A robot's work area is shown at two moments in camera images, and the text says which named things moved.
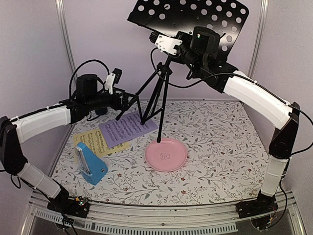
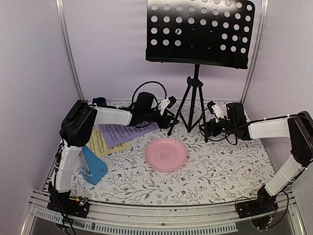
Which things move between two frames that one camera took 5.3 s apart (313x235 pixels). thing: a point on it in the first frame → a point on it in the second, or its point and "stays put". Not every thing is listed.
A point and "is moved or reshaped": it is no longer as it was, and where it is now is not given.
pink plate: [167, 155] stays put
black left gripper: [118, 105] → [165, 123]
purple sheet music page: [116, 132] stays put
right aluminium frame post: [258, 39] stays put
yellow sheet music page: [95, 141] stays put
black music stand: [212, 29] is moved or reshaped
